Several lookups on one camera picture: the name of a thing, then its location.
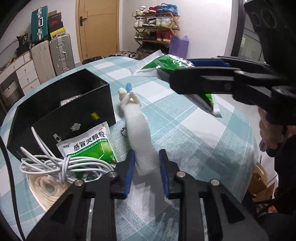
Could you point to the black cardboard box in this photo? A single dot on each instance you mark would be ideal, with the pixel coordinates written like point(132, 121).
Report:
point(52, 122)

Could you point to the green medicine sachet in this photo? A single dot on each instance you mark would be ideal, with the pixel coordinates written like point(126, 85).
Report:
point(96, 143)
point(168, 63)

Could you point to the cream rope coil bag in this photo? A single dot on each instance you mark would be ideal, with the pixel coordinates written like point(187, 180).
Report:
point(46, 189)

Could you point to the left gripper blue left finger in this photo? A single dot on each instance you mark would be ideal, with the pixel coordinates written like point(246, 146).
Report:
point(123, 181)

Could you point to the silver aluminium suitcase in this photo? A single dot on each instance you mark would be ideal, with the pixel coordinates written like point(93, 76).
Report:
point(62, 54)

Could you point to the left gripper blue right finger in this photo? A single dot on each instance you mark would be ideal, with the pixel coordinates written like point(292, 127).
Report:
point(168, 169)

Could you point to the purple shopping bag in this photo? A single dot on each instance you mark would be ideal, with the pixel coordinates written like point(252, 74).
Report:
point(179, 46)

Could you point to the wooden shoe rack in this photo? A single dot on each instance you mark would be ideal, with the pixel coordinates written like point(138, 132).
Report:
point(155, 26)

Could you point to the person's right hand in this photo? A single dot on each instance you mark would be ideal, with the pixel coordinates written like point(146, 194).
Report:
point(271, 134)

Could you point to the stack of shoe boxes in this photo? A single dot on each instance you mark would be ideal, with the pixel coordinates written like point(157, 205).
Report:
point(55, 23)

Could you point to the wooden door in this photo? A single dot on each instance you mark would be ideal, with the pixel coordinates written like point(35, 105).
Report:
point(97, 28)

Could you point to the white plush toy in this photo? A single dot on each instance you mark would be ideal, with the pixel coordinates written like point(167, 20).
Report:
point(128, 90)

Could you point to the black tote bag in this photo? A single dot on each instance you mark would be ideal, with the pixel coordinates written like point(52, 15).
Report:
point(23, 44)

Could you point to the teal suitcase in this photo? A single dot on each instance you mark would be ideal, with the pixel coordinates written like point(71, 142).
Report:
point(39, 24)

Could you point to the beige suitcase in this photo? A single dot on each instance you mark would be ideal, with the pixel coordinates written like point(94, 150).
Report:
point(43, 62)

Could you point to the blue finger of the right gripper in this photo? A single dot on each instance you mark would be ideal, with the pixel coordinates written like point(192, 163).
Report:
point(209, 63)
point(199, 80)

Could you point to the teal checkered tablecloth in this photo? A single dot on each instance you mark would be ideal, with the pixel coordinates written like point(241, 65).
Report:
point(202, 145)

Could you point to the white drawer desk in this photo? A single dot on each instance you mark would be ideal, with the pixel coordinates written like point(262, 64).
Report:
point(23, 71)

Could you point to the white foam block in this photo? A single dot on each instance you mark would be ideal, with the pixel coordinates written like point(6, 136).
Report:
point(138, 132)

